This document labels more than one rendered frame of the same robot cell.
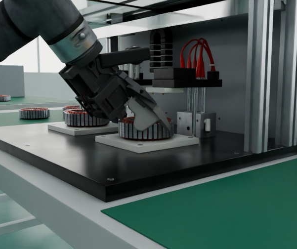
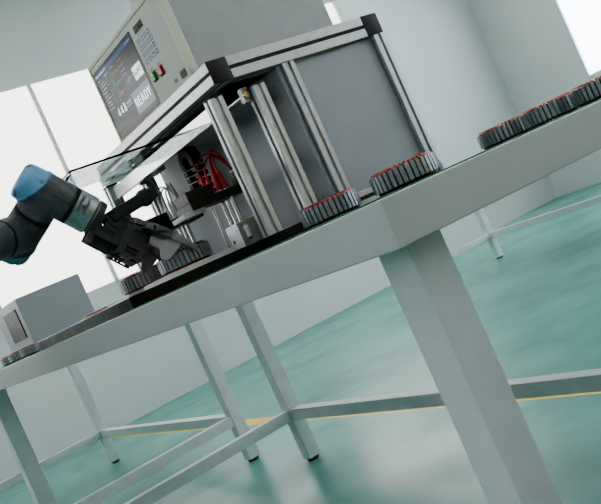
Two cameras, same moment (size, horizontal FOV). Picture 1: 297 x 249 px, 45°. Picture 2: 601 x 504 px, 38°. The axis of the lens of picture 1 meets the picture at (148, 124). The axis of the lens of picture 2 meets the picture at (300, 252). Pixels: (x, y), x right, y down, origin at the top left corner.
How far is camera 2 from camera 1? 1.13 m
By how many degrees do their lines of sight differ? 9
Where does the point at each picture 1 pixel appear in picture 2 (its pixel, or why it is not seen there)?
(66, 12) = (64, 192)
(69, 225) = (116, 332)
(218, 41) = not seen: hidden behind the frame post
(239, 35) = (250, 128)
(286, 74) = (279, 154)
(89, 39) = (92, 204)
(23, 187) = (87, 339)
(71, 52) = (82, 220)
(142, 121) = (167, 251)
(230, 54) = (252, 150)
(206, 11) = (190, 130)
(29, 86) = not seen: hidden behind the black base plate
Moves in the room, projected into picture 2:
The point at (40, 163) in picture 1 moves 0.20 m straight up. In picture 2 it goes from (95, 320) to (51, 224)
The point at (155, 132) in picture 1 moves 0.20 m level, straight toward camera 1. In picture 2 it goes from (186, 256) to (159, 265)
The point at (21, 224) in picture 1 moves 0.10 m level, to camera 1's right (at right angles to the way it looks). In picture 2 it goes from (156, 491) to (184, 479)
